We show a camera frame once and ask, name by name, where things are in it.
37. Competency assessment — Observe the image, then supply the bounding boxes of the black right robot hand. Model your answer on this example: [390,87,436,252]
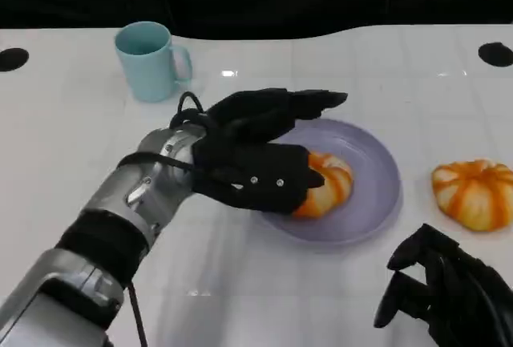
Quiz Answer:
[373,223,513,347]

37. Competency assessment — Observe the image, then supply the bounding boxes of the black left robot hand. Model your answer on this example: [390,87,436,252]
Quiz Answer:
[202,87,349,146]

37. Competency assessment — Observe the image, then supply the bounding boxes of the small orange white bread roll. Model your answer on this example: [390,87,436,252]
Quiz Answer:
[291,151,355,220]

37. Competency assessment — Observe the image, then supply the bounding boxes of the large orange white bread roll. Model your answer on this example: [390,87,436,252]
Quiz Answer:
[430,158,513,233]

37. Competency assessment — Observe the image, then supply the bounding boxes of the pale green mug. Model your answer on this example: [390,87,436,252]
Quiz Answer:
[114,20,194,103]

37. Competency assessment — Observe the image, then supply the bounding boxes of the lilac plate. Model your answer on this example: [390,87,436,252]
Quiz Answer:
[256,118,402,249]

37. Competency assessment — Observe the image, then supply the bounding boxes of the black table grommet hole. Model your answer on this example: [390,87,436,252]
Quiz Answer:
[477,41,513,69]
[0,47,30,72]

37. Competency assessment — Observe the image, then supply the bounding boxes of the black looped wrist cable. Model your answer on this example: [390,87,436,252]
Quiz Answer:
[169,91,208,128]

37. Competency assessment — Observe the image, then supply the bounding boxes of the black hanging arm cable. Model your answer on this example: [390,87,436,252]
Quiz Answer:
[126,277,149,347]

